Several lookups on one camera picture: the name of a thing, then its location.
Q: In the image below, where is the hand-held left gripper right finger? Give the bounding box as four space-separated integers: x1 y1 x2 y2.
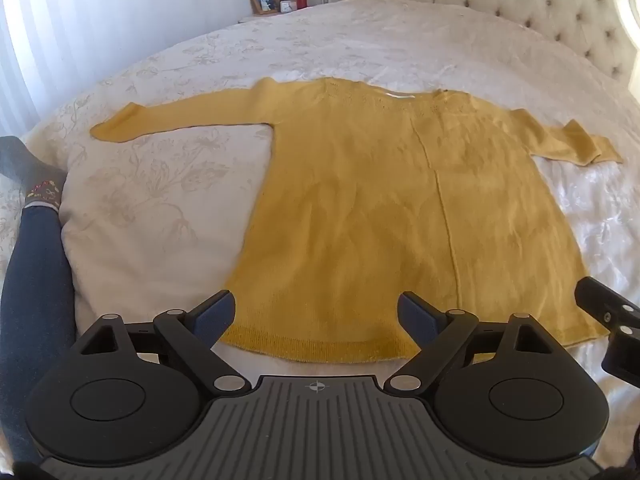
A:
382 290 555 395

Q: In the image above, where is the yellow knit sweater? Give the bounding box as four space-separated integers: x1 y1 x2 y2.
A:
90 76 625 363

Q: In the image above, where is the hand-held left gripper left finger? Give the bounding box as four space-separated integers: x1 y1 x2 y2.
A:
75 289 252 395

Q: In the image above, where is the grey patterned sock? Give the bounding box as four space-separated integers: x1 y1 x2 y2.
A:
0 135 68 211

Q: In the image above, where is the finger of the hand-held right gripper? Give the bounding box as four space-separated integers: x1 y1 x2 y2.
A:
575 276 640 388

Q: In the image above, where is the person's leg in jeans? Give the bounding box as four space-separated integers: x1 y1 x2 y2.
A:
0 204 79 467

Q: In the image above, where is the bed with white floral bedspread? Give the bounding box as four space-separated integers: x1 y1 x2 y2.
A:
0 0 640 411

